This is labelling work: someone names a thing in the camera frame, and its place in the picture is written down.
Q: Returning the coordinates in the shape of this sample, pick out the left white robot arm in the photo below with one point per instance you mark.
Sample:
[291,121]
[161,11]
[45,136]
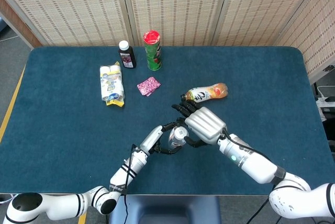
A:
[120,177]

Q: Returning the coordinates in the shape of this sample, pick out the orange juice bottle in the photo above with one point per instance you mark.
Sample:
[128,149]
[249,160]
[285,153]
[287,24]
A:
[209,93]

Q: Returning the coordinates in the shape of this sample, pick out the woven bamboo screen panel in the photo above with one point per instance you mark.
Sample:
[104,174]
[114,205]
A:
[65,6]
[261,6]
[178,4]
[319,30]

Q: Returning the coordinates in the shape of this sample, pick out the metal screen hinge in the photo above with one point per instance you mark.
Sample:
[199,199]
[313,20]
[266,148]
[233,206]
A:
[328,68]

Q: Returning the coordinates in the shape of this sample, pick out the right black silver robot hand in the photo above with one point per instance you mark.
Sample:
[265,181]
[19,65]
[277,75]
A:
[206,124]

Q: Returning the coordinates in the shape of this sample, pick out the white yellow snack pack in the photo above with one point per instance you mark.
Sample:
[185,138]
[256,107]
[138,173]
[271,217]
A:
[111,82]

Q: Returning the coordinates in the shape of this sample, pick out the clear water bottle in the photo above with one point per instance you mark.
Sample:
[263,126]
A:
[178,136]

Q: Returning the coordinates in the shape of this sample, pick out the blue felt table mat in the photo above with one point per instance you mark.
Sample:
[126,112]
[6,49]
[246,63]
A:
[65,135]

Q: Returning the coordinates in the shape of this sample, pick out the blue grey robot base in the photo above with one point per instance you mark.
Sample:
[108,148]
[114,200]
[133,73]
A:
[162,205]

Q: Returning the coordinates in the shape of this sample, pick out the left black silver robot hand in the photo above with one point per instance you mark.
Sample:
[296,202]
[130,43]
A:
[151,139]

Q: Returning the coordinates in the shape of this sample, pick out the pink patterned packet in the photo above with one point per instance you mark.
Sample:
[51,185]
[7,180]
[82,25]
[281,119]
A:
[148,85]

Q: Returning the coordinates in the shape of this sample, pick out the dark grape juice bottle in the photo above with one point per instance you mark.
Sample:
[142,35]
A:
[127,57]

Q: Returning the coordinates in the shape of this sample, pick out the green chips can red lid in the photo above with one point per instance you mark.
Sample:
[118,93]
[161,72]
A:
[154,54]

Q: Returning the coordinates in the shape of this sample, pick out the white power strip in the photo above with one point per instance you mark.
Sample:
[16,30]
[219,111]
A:
[327,101]

